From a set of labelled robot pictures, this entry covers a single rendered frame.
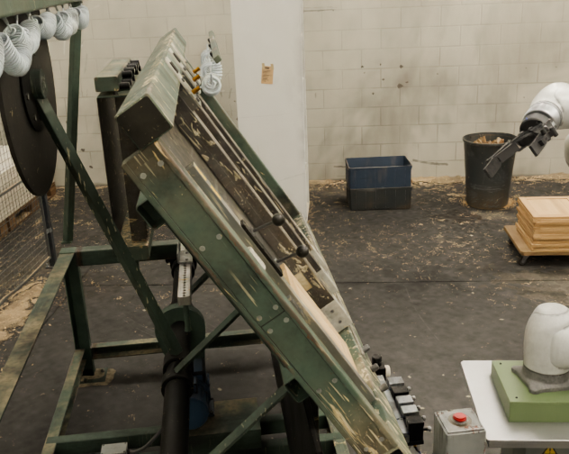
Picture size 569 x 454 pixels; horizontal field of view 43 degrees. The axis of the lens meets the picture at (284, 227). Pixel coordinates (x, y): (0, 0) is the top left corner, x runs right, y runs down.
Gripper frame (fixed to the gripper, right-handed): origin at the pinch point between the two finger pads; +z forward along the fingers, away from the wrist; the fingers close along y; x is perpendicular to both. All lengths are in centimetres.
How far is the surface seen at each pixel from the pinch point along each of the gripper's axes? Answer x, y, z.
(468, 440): -64, 52, 19
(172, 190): 44, 49, 49
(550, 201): -134, 201, -346
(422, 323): -116, 224, -172
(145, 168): 51, 49, 51
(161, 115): 59, 39, 46
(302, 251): 8, 59, 19
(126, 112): 64, 43, 50
